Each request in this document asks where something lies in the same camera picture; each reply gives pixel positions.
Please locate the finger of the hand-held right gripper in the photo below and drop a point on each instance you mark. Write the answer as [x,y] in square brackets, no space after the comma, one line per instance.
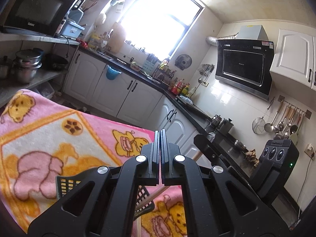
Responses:
[206,145]

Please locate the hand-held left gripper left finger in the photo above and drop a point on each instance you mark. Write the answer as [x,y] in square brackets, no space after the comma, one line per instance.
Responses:
[156,153]

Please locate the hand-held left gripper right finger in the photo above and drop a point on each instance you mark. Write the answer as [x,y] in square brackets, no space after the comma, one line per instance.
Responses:
[164,153]

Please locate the single chopstick pair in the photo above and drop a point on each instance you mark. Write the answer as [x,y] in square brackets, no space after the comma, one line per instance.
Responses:
[139,227]
[158,192]

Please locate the green plastic utensil basket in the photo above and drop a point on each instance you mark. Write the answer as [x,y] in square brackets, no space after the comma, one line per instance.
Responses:
[68,185]

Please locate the row of hanging kitchen utensils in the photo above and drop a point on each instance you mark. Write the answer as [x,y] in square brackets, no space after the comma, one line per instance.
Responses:
[286,121]

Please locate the glass french press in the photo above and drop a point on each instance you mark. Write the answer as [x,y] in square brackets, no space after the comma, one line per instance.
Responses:
[216,121]

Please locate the dark green metal teapot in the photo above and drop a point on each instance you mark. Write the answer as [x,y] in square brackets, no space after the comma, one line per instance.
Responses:
[226,126]

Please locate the brown crumpled rag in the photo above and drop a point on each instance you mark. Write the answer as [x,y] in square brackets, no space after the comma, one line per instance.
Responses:
[251,156]

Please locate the black kitchen countertop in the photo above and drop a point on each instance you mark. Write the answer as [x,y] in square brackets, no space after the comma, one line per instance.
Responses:
[192,118]

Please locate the stainless steel bowl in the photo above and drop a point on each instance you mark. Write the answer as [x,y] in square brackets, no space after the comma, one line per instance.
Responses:
[240,145]

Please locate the white base kitchen cabinets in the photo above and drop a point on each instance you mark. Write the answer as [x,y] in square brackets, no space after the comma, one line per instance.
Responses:
[138,96]

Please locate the row of condiment bottles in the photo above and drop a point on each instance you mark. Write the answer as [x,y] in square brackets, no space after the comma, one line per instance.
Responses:
[181,87]

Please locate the small hanging utensil rack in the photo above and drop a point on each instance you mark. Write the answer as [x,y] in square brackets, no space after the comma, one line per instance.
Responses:
[206,70]

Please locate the black glass range hood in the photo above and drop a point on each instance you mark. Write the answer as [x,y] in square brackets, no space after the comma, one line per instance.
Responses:
[243,65]

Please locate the patterned bowl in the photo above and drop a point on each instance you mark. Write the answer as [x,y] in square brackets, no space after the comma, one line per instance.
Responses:
[135,66]

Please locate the teal knife block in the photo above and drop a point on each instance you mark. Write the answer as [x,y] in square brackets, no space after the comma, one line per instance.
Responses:
[150,64]

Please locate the blue hanging plastic bin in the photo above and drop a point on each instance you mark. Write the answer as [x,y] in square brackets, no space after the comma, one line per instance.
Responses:
[113,73]

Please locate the pink printed bear blanket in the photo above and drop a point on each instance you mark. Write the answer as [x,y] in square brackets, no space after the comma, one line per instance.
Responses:
[37,133]

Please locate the beige cutting board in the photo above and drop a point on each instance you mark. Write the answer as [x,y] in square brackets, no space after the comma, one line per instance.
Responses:
[118,38]

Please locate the black wok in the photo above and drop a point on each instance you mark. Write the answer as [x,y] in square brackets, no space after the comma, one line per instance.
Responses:
[57,63]

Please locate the kitchen window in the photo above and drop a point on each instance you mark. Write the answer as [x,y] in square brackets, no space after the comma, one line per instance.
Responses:
[158,12]

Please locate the white hanging bowl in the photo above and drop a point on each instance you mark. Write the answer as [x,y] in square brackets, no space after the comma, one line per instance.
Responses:
[101,18]

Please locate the blue-grey plastic dish box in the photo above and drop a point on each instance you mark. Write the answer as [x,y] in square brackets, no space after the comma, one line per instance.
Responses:
[71,29]

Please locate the stacked stainless steel pots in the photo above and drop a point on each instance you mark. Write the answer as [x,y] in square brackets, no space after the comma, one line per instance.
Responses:
[27,66]

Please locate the teal lidded container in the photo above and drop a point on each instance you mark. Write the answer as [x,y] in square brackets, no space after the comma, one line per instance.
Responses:
[75,14]

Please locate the stainless steel shelf table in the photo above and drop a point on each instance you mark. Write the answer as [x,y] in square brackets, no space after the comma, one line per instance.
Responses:
[29,38]

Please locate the black microwave oven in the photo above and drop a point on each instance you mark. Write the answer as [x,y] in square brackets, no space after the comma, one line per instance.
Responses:
[37,5]

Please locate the white wall socket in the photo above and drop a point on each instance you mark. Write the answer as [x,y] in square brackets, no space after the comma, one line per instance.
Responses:
[205,84]
[310,150]

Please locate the small wall fan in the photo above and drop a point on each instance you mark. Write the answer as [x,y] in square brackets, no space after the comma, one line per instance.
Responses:
[183,61]

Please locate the silver flexible vent duct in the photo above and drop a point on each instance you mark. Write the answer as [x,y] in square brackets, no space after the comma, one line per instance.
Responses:
[222,38]

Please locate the white wall cabinet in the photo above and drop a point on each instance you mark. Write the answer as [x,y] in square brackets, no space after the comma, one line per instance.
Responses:
[288,54]

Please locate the wall-mounted plastic holder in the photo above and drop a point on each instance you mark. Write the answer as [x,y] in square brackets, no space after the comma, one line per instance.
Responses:
[118,3]

